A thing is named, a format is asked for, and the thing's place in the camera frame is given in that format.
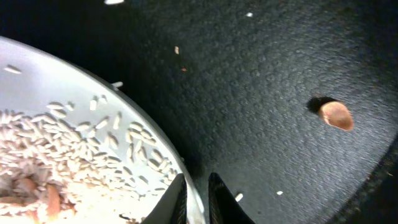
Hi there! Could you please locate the white plate with food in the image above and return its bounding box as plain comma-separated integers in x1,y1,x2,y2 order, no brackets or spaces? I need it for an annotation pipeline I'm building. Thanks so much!
1,38,187,223

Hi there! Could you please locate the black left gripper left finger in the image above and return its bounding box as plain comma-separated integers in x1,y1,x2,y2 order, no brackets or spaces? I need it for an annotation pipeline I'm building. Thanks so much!
141,174,187,224

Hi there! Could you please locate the round black tray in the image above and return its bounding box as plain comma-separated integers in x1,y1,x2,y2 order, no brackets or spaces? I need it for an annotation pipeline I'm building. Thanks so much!
1,0,397,223

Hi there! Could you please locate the nut on black tray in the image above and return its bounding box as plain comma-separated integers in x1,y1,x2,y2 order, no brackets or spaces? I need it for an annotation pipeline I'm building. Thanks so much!
318,101,354,131

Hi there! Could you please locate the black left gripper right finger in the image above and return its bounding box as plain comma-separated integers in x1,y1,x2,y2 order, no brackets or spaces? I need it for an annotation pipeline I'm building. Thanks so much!
208,172,254,224

